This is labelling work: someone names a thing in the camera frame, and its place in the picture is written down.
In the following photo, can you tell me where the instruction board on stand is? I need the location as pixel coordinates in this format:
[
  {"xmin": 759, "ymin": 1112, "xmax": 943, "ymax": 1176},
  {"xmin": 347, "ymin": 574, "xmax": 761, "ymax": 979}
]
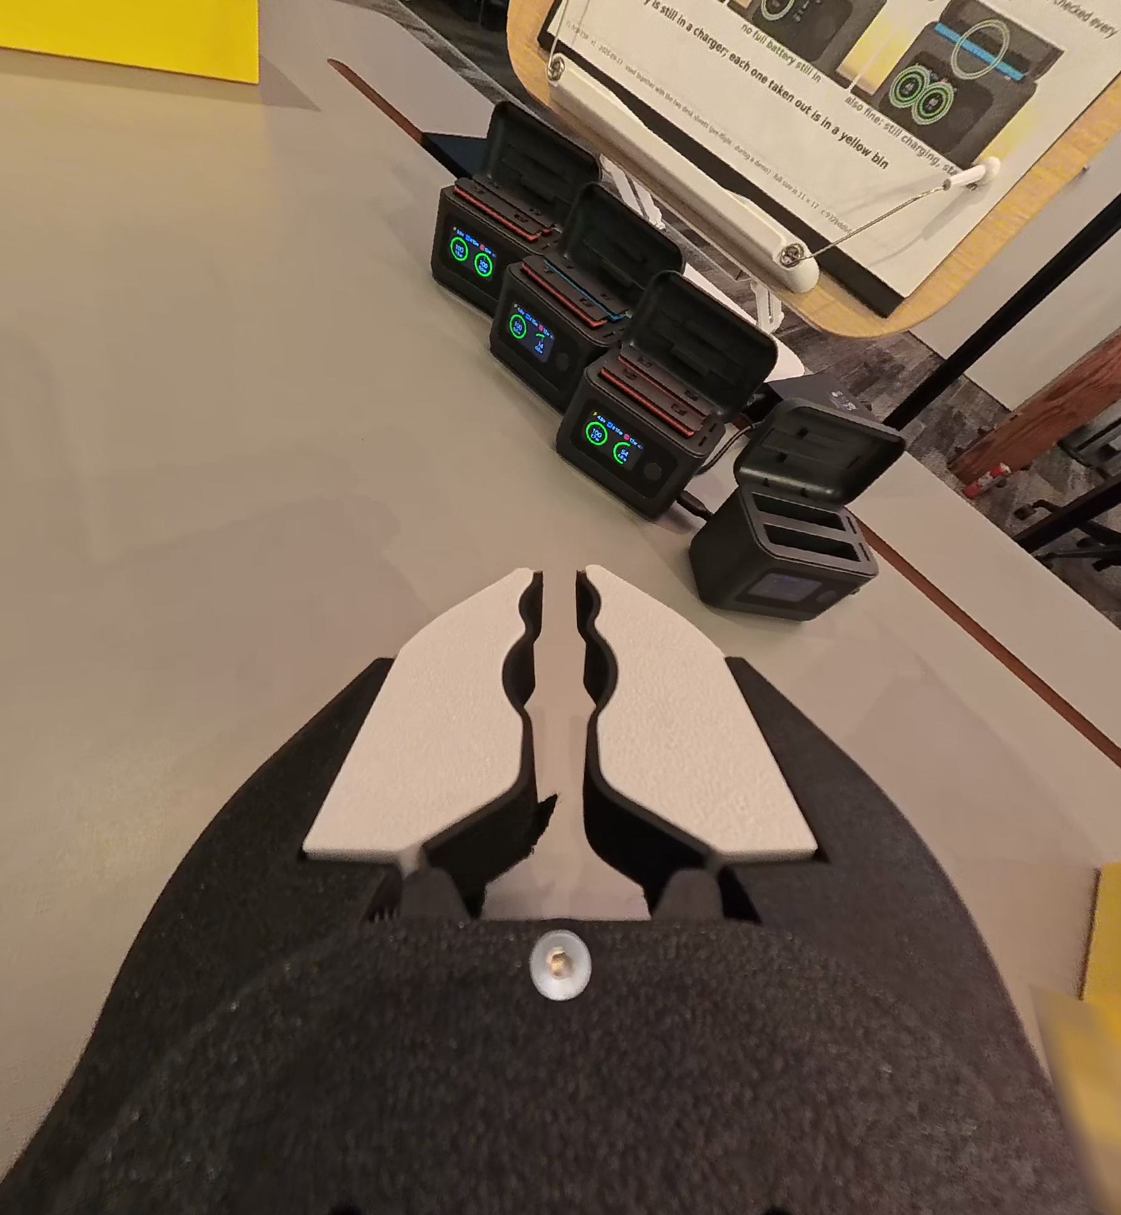
[{"xmin": 546, "ymin": 0, "xmax": 1121, "ymax": 286}]

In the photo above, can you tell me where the white stand base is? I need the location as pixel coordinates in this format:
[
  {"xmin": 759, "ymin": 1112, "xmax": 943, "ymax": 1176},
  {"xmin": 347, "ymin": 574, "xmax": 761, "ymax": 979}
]
[{"xmin": 608, "ymin": 171, "xmax": 799, "ymax": 339}]

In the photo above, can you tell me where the wooden sign board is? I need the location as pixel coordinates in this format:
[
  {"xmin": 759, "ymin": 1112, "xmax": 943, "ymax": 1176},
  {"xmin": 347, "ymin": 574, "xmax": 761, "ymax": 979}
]
[{"xmin": 507, "ymin": 0, "xmax": 1121, "ymax": 343}]

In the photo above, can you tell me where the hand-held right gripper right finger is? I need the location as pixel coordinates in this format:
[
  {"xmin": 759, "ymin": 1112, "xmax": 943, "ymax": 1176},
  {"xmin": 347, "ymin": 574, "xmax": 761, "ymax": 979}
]
[{"xmin": 580, "ymin": 564, "xmax": 821, "ymax": 870}]

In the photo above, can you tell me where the black charging cable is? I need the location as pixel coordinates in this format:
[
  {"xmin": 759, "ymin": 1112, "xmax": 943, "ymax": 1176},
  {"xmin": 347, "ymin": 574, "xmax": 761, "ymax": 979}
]
[{"xmin": 681, "ymin": 389, "xmax": 775, "ymax": 522}]

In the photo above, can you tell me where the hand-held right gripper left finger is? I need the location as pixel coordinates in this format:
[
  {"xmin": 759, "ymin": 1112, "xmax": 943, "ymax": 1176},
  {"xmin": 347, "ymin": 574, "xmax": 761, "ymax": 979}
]
[{"xmin": 303, "ymin": 564, "xmax": 549, "ymax": 870}]

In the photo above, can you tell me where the thin metal wire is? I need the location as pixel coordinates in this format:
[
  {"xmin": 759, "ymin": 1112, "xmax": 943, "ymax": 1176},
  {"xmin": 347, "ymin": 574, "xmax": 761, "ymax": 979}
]
[{"xmin": 789, "ymin": 156, "xmax": 1002, "ymax": 267}]

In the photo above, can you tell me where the black metal stand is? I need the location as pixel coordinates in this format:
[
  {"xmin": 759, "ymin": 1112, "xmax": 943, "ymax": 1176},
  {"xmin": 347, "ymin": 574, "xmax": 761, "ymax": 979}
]
[{"xmin": 887, "ymin": 148, "xmax": 1121, "ymax": 433}]

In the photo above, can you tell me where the brown wooden furniture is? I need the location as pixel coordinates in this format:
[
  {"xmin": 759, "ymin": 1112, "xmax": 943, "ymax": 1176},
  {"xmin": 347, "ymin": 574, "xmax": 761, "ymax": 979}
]
[{"xmin": 956, "ymin": 285, "xmax": 1121, "ymax": 489}]

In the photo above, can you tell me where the black battery charger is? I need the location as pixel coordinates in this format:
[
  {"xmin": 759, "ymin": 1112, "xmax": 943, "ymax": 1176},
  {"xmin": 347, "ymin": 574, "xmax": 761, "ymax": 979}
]
[
  {"xmin": 690, "ymin": 398, "xmax": 905, "ymax": 622},
  {"xmin": 491, "ymin": 180, "xmax": 687, "ymax": 413},
  {"xmin": 558, "ymin": 272, "xmax": 781, "ymax": 522},
  {"xmin": 433, "ymin": 99, "xmax": 603, "ymax": 315}
]

